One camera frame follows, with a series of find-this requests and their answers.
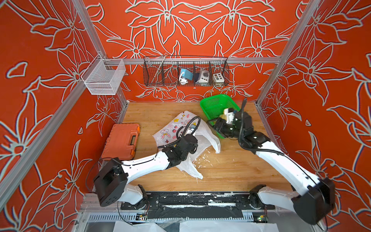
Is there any orange plastic tool case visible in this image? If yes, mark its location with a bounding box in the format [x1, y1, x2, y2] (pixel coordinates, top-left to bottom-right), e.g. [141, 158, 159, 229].
[101, 123, 141, 160]

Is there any black wire wall basket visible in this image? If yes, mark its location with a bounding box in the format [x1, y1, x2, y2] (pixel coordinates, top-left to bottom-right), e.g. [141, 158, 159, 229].
[143, 55, 230, 87]

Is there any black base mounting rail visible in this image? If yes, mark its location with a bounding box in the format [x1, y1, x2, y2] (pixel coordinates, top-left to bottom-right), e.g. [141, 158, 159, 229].
[120, 191, 276, 222]

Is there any green plastic basket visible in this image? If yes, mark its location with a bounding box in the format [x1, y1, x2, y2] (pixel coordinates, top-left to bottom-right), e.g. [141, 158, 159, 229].
[200, 94, 241, 138]

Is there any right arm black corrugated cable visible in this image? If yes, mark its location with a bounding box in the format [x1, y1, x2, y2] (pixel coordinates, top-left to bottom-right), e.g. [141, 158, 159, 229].
[238, 98, 329, 232]

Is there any white button box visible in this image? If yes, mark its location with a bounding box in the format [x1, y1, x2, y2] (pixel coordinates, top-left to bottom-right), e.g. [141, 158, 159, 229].
[213, 72, 225, 86]

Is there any white printed plastic bag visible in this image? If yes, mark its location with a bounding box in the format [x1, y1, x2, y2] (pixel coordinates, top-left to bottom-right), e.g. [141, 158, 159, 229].
[153, 111, 221, 179]

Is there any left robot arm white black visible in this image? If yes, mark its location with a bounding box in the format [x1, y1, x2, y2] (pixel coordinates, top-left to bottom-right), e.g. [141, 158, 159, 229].
[94, 134, 198, 207]

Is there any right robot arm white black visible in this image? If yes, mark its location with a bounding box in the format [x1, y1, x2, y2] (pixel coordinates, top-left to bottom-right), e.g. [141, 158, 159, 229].
[207, 111, 335, 225]

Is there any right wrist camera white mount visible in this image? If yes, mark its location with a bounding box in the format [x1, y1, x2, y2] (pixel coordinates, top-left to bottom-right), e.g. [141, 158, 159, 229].
[223, 108, 237, 124]

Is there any white round-socket adapter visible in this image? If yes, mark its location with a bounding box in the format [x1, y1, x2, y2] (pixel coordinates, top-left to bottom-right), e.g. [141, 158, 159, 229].
[194, 69, 210, 84]

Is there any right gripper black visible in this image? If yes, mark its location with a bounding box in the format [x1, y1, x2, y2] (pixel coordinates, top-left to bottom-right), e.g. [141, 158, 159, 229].
[207, 117, 245, 141]

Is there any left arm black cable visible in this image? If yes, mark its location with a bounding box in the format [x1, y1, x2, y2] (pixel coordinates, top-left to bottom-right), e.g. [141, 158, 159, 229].
[85, 115, 202, 226]

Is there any clear plastic wall bin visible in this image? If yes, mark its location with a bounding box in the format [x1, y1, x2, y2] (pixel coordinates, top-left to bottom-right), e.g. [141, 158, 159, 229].
[82, 59, 126, 96]

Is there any blue white charger with cable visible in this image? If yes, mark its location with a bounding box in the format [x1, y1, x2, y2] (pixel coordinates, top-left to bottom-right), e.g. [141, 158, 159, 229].
[178, 69, 193, 85]

